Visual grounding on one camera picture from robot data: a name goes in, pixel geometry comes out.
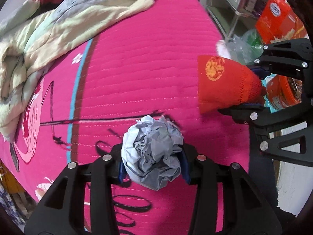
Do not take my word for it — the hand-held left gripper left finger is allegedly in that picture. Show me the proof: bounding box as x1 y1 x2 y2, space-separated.
24 144 128 235

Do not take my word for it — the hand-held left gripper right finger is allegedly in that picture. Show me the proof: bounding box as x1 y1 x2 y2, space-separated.
179 144 283 235

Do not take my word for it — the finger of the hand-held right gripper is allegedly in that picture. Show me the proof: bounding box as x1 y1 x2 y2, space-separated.
218 95 313 167
249 38 313 82

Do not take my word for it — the printed paper ball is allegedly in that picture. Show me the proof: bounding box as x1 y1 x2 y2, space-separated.
121 115 184 191

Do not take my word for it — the orange-red knit sock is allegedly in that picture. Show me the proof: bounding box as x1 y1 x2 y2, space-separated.
197 55 267 115

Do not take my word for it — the orange round container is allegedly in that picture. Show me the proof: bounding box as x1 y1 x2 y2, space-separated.
265 75 304 110

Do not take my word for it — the crumpled plastic bag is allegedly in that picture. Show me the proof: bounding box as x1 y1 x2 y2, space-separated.
227 29 266 64

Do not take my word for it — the orange cardboard box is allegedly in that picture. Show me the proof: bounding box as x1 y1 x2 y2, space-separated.
255 0 304 44

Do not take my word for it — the clear storage shelf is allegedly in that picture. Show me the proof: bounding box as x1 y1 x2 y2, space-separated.
201 0 277 40

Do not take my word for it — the pink flamingo print bedspread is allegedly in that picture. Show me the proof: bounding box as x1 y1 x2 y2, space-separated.
0 0 252 235

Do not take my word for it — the yellow cloth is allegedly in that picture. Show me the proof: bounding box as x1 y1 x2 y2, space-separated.
0 162 25 194

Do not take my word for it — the floral cloth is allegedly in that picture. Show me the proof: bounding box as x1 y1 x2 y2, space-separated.
0 183 26 226

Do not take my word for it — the pale green blanket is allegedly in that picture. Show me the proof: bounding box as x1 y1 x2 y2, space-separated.
0 0 157 142

